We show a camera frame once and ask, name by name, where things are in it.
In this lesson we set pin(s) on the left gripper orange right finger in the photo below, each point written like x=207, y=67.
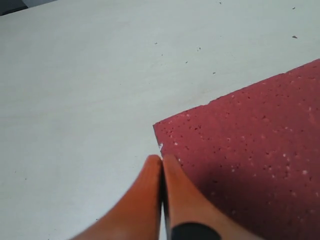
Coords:
x=189, y=215

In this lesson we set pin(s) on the red brick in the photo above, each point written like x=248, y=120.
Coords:
x=255, y=153

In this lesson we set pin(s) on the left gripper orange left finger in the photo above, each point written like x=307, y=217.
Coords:
x=137, y=215

